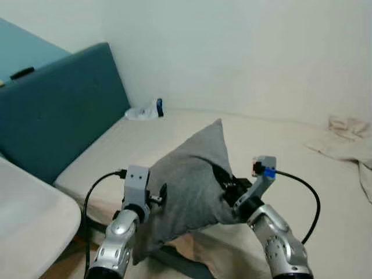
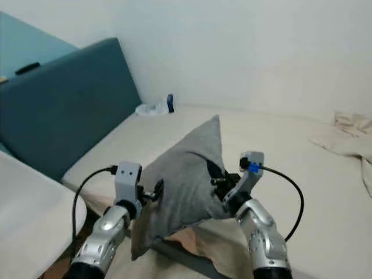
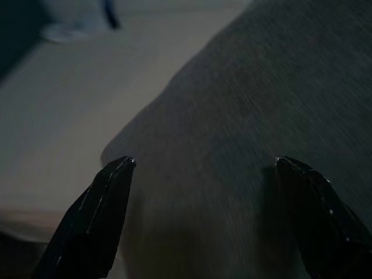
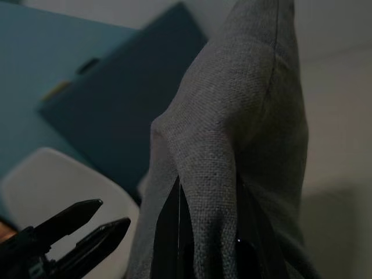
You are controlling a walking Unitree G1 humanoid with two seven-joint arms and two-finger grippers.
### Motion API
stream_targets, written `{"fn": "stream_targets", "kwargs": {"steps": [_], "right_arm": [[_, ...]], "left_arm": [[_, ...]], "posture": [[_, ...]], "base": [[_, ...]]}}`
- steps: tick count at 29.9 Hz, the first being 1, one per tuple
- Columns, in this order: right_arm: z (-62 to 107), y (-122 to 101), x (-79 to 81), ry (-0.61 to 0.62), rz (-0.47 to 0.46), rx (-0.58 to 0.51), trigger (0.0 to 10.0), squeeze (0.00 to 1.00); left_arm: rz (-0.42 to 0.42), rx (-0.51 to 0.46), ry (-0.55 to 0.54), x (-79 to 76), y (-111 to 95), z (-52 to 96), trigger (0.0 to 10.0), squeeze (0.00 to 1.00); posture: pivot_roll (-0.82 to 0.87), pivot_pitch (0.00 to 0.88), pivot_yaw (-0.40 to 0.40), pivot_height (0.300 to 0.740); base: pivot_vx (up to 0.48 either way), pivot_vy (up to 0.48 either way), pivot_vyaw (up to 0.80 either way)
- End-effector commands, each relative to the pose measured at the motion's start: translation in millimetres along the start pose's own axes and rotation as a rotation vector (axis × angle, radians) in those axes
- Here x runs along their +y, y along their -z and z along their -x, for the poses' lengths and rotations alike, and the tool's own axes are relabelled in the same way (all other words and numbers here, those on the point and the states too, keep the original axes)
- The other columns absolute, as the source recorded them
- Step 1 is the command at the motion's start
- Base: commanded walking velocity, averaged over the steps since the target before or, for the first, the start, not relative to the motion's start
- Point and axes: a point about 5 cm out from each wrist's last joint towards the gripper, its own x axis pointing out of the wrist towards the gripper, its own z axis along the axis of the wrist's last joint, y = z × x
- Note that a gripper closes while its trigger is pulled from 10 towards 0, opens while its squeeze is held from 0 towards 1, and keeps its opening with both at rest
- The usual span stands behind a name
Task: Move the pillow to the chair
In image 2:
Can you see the beige crumpled blanket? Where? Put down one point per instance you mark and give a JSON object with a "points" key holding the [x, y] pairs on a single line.
{"points": [[351, 142]]}

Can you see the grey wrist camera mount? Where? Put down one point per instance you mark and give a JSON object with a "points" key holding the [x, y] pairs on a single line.
{"points": [[128, 180], [251, 168]]}

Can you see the blue upholstered headboard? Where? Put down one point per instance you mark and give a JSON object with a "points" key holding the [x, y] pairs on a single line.
{"points": [[64, 110]]}

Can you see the grey pillow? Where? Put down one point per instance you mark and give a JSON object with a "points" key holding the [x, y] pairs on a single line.
{"points": [[186, 180]]}

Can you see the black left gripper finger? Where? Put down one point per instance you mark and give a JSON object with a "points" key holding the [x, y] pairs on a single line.
{"points": [[158, 190]]}

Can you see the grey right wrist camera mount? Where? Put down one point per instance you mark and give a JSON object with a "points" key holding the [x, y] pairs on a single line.
{"points": [[251, 168]]}

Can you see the white plastic chair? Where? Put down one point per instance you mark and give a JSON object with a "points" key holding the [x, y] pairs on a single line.
{"points": [[29, 221]]}

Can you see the beige bed mattress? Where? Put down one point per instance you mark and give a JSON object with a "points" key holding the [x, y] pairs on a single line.
{"points": [[285, 133]]}

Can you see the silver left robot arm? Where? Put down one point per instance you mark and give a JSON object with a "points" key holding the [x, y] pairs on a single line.
{"points": [[104, 244]]}

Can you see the dark grey bed frame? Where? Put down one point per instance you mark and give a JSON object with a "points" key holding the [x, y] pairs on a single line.
{"points": [[177, 256]]}

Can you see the black remote control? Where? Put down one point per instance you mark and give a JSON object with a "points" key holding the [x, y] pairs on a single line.
{"points": [[28, 68]]}

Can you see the white crumpled plastic bag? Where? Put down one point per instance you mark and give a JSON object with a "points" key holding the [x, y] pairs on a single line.
{"points": [[151, 108]]}

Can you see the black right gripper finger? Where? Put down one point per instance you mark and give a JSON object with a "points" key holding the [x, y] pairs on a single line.
{"points": [[214, 169]]}

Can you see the small dark blue bottle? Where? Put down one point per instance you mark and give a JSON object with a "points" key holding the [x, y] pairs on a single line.
{"points": [[170, 103]]}

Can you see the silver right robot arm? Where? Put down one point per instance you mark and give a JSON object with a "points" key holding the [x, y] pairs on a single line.
{"points": [[264, 238]]}

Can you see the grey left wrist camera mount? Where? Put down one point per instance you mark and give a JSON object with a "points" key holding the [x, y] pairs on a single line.
{"points": [[128, 180]]}

